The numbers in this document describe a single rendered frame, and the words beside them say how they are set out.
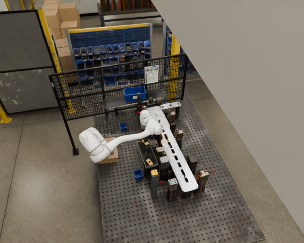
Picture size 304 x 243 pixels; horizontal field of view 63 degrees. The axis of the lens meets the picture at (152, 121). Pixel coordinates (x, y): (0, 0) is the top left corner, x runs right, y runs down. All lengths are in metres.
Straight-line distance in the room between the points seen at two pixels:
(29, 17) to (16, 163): 2.27
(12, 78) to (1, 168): 1.48
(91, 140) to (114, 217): 0.96
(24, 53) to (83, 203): 2.49
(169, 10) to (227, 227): 2.80
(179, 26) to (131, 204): 2.80
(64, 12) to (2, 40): 2.83
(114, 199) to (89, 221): 0.81
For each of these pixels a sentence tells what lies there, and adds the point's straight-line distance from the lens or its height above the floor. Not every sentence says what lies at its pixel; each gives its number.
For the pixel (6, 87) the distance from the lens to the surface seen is 4.92.
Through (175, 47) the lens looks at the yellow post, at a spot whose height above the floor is 1.65.
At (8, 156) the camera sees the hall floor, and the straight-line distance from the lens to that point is 4.77.
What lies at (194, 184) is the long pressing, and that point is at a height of 1.00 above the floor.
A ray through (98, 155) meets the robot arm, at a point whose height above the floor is 1.48.
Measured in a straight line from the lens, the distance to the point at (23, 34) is 4.35.
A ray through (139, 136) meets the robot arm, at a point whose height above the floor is 1.56.
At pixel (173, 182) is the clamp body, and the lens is 2.64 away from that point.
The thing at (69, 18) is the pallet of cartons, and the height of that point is 0.80.
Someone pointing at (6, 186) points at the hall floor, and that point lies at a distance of 4.40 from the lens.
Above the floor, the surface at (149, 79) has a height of 1.23.
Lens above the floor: 3.29
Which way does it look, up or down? 44 degrees down
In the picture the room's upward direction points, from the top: straight up
